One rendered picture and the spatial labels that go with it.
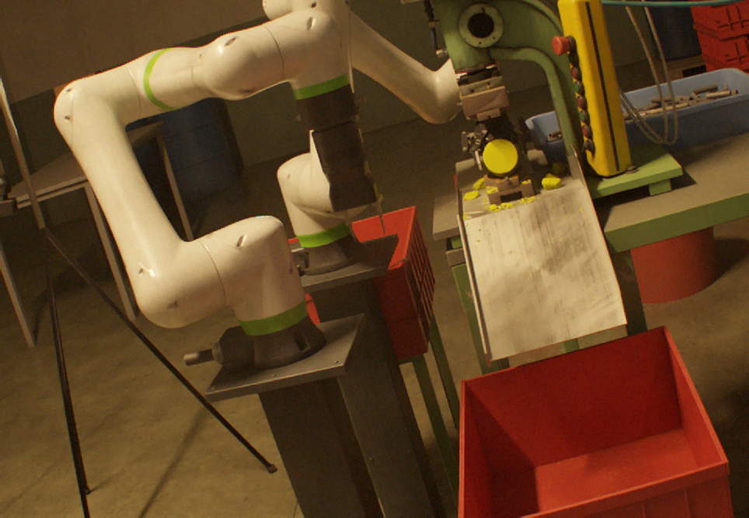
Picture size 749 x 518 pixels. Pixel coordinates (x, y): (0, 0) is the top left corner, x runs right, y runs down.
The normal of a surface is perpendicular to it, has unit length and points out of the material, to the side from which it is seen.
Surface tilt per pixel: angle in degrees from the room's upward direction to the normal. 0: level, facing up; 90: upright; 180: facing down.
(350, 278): 90
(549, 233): 30
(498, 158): 74
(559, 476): 0
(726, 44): 90
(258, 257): 88
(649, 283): 99
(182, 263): 45
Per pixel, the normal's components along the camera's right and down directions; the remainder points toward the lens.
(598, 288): -0.26, -0.68
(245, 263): 0.44, 0.04
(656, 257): -0.30, 0.47
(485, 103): -0.04, 0.25
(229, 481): -0.28, -0.93
